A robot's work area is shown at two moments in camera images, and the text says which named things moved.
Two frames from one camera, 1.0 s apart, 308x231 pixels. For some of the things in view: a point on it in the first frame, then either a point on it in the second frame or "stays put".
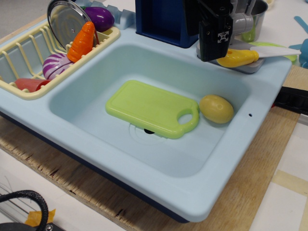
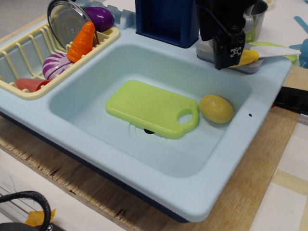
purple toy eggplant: [102, 19] stays put
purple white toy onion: [54, 63] stays put
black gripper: [209, 19] → [223, 21]
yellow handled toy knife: [236, 57] stays put
